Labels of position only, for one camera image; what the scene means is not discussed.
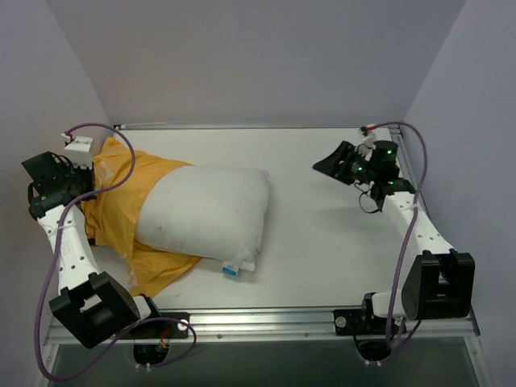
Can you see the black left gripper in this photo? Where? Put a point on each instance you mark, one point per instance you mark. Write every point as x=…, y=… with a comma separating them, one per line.
x=44, y=173

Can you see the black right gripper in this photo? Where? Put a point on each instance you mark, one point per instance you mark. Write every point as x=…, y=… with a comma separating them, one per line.
x=349, y=164

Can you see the yellow Mickey Mouse pillowcase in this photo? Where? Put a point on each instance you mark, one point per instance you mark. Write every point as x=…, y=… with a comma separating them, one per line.
x=110, y=220

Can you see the white pillow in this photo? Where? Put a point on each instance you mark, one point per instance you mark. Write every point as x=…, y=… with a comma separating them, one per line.
x=211, y=212

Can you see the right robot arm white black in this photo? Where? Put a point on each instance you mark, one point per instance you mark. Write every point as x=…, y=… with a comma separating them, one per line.
x=432, y=280

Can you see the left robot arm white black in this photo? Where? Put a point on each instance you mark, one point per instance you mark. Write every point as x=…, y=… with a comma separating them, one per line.
x=90, y=303

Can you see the blue white pillow label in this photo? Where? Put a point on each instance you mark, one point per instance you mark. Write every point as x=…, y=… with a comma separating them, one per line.
x=230, y=269

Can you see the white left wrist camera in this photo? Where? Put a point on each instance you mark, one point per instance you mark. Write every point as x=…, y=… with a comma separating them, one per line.
x=80, y=152

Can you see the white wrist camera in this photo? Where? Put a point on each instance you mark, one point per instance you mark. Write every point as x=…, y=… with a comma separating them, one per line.
x=369, y=136
x=80, y=152

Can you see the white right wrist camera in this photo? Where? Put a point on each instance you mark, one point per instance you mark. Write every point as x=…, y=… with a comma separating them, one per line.
x=369, y=136

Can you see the aluminium back frame rail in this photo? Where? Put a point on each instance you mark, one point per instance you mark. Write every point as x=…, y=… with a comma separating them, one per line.
x=221, y=126

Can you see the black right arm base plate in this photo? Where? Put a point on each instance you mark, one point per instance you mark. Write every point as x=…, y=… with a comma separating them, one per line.
x=348, y=322

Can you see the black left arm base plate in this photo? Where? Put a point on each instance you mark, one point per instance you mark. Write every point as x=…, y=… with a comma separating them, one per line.
x=169, y=328

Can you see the aluminium front frame rail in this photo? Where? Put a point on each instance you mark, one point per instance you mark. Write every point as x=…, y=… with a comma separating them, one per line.
x=277, y=324

